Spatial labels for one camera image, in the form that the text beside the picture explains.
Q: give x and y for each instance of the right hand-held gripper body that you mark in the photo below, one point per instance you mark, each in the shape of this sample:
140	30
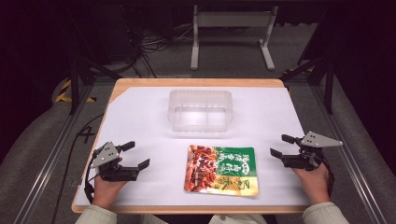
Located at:
314	140

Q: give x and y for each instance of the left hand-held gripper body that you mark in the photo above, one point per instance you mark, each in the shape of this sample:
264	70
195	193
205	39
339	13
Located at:
109	155

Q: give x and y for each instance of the green and red snack packet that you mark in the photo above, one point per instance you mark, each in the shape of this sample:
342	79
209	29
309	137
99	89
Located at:
221	170

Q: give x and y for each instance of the clear plastic container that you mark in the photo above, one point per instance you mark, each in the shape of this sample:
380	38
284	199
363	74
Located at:
200	109

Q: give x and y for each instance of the person's left hand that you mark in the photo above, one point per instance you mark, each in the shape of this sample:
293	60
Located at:
106	191

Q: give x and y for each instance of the person's right hand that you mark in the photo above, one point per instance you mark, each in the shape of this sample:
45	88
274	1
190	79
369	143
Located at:
313	183

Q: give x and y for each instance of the white paper sheet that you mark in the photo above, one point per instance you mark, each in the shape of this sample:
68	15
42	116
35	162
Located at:
143	124

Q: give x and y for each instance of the black metal stand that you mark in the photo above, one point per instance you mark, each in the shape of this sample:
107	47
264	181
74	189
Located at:
74	84
328	84

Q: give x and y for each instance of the yellow and black hazard tape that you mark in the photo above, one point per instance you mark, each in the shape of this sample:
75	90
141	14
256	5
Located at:
63	93

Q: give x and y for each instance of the white metal stand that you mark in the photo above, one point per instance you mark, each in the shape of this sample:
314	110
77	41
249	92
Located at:
233	19

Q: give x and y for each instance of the aluminium floor rail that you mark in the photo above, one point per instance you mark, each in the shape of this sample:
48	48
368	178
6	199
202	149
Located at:
345	149
53	155

